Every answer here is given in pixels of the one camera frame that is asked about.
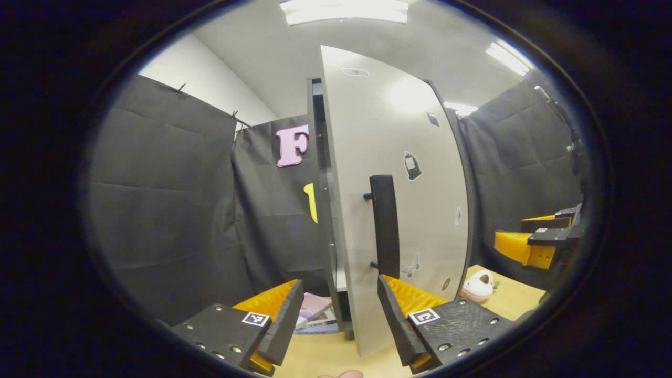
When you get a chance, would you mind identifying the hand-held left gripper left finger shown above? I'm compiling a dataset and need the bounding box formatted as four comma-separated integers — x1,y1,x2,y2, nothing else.
172,279,305,376

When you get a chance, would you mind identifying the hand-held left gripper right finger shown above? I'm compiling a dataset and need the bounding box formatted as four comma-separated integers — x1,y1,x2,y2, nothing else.
377,274,516,375

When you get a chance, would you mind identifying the black cabinet door handle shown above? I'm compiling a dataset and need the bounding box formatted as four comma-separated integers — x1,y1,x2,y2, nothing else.
363,174,401,279

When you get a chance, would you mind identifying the grey cabinet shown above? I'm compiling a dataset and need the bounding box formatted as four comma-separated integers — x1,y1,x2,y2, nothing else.
307,77,476,340

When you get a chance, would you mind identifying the beige cabinet door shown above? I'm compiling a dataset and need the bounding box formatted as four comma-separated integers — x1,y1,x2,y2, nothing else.
320,45,470,358

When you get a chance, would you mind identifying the white pink plush toy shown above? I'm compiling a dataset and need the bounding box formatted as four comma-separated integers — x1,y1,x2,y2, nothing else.
461,269,496,304

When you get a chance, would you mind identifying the small ceiling light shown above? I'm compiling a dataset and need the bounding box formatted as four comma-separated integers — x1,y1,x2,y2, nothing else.
443,101,479,118

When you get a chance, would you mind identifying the long ceiling strip light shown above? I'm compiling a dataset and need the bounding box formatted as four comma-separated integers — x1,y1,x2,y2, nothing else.
485,40,534,77

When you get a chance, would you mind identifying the black backdrop cloth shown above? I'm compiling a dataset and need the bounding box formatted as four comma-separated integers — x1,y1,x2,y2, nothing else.
87,73,587,327

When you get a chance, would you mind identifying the large ceiling light panel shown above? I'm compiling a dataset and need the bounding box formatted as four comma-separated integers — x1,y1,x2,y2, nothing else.
280,0,410,25

